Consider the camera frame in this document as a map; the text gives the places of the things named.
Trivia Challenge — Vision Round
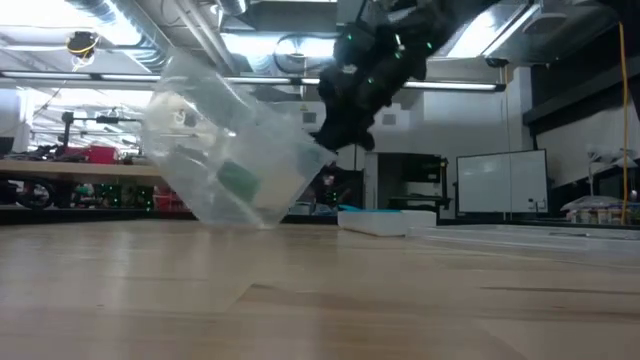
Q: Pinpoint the green bandage roll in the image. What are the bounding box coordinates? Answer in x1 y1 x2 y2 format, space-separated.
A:
215 159 264 204

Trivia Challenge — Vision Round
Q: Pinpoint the small white packet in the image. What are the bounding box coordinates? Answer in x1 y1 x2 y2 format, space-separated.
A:
147 92 204 139

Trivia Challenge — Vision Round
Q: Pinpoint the yellow cable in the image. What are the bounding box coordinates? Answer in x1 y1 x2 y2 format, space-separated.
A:
617 19 630 226

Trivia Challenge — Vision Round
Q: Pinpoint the pile of packaged goods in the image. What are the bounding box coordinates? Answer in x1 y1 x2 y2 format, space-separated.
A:
559 194 640 226

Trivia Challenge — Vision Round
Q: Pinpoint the black yellow ceiling reel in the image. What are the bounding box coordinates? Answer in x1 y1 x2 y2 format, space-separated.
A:
66 30 100 57

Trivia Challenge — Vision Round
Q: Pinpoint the clear plastic storage container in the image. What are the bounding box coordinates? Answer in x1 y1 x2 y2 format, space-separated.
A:
142 48 337 230

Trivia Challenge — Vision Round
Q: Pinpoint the black aluminium table frame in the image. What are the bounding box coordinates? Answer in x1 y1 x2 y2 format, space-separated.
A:
0 205 571 227

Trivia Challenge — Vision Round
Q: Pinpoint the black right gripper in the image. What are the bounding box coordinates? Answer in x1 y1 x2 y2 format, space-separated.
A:
312 24 429 153

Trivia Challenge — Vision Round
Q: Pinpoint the long ceiling light bar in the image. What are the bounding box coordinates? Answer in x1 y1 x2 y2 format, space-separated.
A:
0 69 507 94

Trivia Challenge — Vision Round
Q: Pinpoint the blue white pill organizer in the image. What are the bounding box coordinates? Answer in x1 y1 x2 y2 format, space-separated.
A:
337 203 437 238

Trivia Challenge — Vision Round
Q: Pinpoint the long wooden workbench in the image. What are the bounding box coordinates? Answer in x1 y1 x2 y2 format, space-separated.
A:
0 158 169 187

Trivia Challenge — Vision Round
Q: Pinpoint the white crumpled bundle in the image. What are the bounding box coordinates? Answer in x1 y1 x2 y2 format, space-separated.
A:
584 143 640 171

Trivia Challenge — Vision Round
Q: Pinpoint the red toolbox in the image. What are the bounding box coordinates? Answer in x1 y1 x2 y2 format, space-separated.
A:
64 144 124 165

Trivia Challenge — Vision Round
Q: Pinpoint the white whiteboard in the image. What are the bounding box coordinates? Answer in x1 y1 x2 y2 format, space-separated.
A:
456 148 550 215

